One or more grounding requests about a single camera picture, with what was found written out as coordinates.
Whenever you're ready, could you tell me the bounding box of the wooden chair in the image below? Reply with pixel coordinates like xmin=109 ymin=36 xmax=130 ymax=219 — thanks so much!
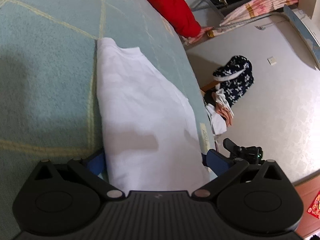
xmin=200 ymin=80 xmax=218 ymax=93

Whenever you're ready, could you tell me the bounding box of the blue checked bed sheet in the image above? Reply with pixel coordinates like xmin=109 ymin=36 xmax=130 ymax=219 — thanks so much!
xmin=0 ymin=0 xmax=218 ymax=240

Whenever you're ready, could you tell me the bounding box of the navy star print garment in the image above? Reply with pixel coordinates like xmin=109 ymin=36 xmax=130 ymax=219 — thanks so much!
xmin=212 ymin=55 xmax=254 ymax=107

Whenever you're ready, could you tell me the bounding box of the white t-shirt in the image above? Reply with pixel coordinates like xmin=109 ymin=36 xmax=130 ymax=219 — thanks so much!
xmin=96 ymin=37 xmax=210 ymax=192

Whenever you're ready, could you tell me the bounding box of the red paper decoration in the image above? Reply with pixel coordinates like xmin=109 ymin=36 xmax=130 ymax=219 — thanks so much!
xmin=307 ymin=192 xmax=320 ymax=218

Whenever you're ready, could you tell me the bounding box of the red rolled quilt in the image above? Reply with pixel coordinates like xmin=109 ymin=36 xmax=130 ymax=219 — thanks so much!
xmin=125 ymin=0 xmax=202 ymax=37

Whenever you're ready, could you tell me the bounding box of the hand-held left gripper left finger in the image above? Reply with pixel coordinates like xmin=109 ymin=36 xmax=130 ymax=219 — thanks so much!
xmin=34 ymin=151 xmax=125 ymax=202

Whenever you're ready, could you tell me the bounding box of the pile of light clothes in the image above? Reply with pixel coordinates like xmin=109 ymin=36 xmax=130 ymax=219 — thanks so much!
xmin=204 ymin=89 xmax=235 ymax=137

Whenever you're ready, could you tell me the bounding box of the wooden door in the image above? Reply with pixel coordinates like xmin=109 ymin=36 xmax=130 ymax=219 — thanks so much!
xmin=294 ymin=174 xmax=320 ymax=239

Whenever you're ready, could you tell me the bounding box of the pink curtain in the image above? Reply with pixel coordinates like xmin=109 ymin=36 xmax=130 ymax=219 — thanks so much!
xmin=181 ymin=0 xmax=299 ymax=46

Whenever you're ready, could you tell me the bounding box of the white air conditioner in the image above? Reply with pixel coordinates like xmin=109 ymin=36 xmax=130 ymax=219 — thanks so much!
xmin=284 ymin=5 xmax=320 ymax=71

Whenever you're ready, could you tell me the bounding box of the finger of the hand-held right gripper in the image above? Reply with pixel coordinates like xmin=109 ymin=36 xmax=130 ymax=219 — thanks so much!
xmin=223 ymin=138 xmax=242 ymax=158

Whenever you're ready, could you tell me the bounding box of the white hose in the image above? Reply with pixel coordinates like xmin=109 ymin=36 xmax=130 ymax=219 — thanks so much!
xmin=220 ymin=11 xmax=290 ymax=30

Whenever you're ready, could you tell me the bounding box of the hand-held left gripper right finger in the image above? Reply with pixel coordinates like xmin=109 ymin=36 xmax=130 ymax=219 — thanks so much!
xmin=192 ymin=149 xmax=288 ymax=202

